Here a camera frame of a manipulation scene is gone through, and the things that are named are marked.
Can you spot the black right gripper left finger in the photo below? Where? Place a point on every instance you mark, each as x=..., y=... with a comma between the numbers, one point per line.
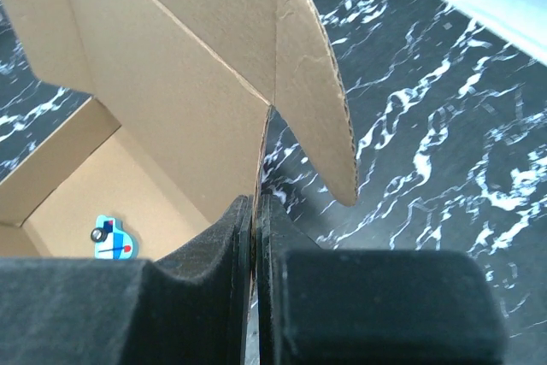
x=189, y=307

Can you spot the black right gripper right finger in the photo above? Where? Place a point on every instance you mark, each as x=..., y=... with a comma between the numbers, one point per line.
x=353, y=306

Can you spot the small blue toy car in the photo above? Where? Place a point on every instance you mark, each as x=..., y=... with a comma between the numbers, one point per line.
x=111, y=241

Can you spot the brown cardboard box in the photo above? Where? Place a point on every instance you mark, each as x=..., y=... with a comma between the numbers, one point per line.
x=179, y=98

